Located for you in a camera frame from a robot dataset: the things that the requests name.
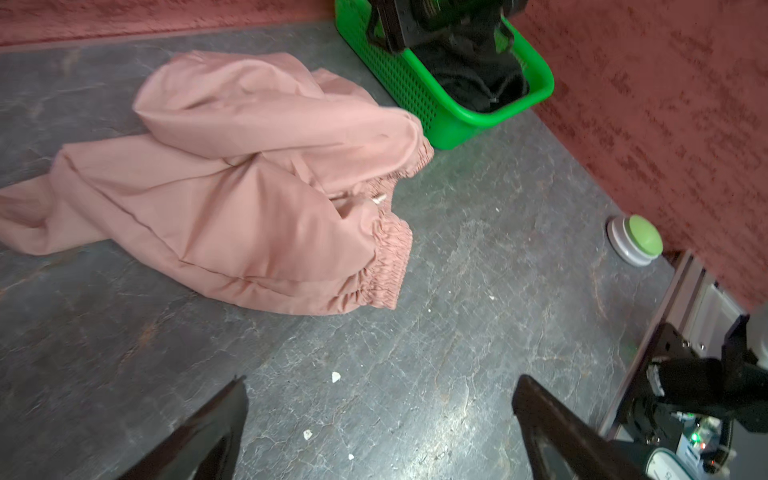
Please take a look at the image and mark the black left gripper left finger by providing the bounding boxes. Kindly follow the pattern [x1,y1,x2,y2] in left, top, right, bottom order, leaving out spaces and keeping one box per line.
[121,376,249,480]

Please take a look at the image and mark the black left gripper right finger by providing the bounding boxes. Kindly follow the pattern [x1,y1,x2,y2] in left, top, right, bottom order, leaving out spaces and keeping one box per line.
[512,375,646,479]

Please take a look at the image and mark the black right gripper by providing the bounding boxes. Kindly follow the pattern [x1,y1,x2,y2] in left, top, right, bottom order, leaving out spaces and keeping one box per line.
[367,1,528,53]

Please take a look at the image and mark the pink shorts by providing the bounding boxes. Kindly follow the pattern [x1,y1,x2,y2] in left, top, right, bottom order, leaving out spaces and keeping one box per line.
[1,51,434,315]

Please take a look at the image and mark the black shorts in basket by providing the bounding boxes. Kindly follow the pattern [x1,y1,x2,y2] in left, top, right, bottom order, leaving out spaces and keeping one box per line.
[412,22,530,114]

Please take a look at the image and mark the green plastic basket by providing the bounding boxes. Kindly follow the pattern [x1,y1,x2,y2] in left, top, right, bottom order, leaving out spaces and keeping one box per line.
[335,0,555,150]

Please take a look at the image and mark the green push button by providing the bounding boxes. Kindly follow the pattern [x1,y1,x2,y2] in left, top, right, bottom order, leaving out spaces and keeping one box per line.
[606,215,664,267]

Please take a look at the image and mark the aluminium front rail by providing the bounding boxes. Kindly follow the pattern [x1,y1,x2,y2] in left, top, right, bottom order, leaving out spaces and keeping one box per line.
[596,250,751,442]

